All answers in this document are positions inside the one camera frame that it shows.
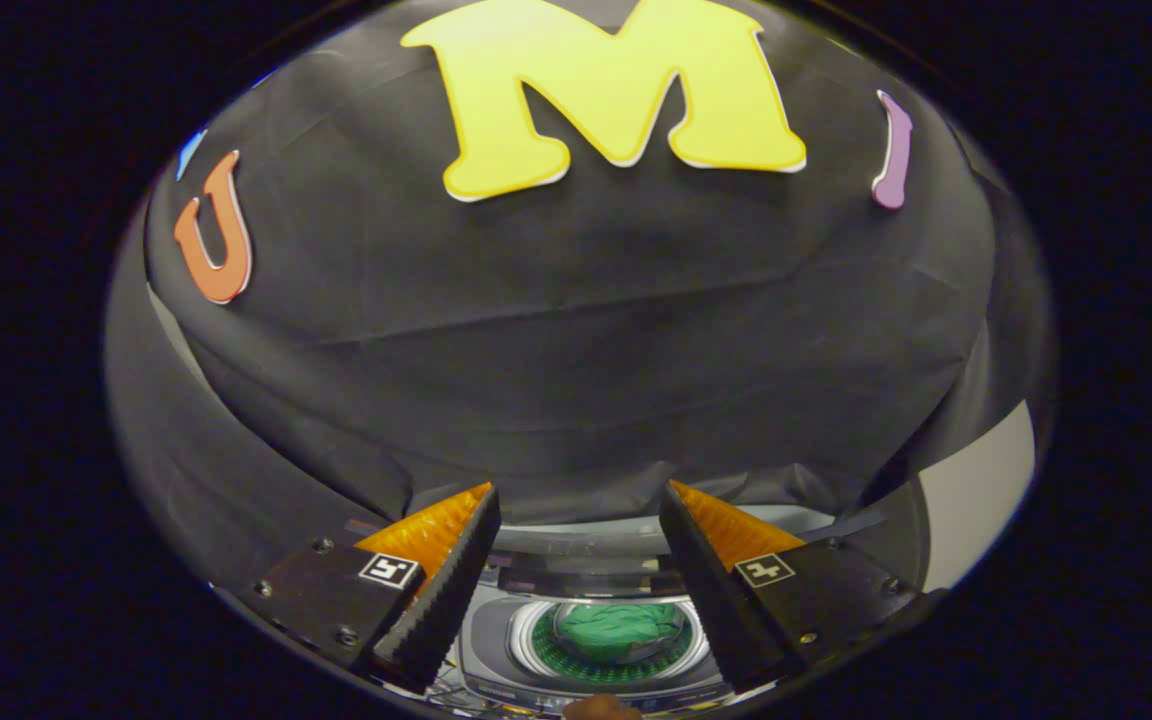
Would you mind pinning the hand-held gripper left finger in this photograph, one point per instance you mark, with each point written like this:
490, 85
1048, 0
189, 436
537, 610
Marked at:
441, 600

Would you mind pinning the black backdrop cloth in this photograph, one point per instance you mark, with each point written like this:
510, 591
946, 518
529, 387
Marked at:
576, 330

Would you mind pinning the dark grey washing machine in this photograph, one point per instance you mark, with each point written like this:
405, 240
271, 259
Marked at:
491, 640

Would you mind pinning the grey cabinet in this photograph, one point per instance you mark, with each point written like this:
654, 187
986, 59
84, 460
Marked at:
981, 490

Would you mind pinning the green shirt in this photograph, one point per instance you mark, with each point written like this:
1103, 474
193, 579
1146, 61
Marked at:
621, 628

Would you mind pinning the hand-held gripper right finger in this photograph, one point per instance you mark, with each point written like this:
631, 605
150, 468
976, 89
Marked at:
716, 590

